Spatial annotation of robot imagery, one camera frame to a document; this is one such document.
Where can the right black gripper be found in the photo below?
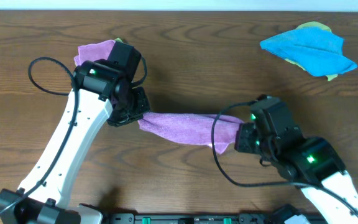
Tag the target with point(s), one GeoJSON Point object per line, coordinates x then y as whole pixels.
{"type": "Point", "coordinates": [246, 132]}

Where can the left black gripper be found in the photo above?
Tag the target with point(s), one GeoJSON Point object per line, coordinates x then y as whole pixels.
{"type": "Point", "coordinates": [138, 106]}

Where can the purple microfiber cloth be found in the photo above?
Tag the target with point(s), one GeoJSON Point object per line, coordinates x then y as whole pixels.
{"type": "Point", "coordinates": [193, 129]}

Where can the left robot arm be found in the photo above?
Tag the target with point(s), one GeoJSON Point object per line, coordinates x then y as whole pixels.
{"type": "Point", "coordinates": [102, 92]}

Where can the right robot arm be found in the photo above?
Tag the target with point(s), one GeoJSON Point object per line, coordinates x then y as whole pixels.
{"type": "Point", "coordinates": [311, 161]}

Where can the folded purple cloth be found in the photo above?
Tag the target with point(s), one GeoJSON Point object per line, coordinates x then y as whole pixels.
{"type": "Point", "coordinates": [93, 52]}

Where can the folded green cloth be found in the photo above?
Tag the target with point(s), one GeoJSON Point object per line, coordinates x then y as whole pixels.
{"type": "Point", "coordinates": [118, 40]}

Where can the blue microfiber cloth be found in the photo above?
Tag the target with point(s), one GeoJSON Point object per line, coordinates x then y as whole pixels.
{"type": "Point", "coordinates": [318, 51]}

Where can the crumpled green cloth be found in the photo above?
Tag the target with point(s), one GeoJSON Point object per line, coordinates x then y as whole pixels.
{"type": "Point", "coordinates": [322, 27]}

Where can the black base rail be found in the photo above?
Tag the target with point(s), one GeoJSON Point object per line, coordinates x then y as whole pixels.
{"type": "Point", "coordinates": [242, 218]}

